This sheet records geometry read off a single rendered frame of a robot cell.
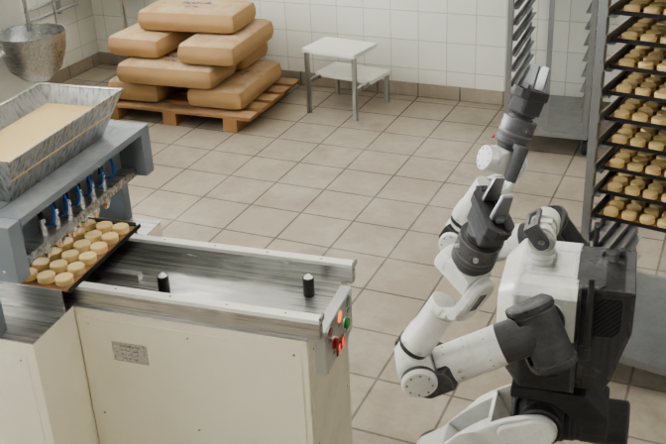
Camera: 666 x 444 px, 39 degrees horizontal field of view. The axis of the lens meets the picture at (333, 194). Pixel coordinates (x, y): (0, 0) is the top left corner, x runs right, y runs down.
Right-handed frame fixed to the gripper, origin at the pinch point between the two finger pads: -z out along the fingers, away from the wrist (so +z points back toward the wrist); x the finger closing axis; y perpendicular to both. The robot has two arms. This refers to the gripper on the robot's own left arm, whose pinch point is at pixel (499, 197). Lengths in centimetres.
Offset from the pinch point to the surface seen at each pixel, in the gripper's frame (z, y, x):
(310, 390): 93, -18, 18
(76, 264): 94, -76, 66
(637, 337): 149, 127, 62
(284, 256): 85, -19, 58
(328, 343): 84, -13, 26
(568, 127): 217, 202, 252
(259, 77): 276, 43, 369
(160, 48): 264, -22, 385
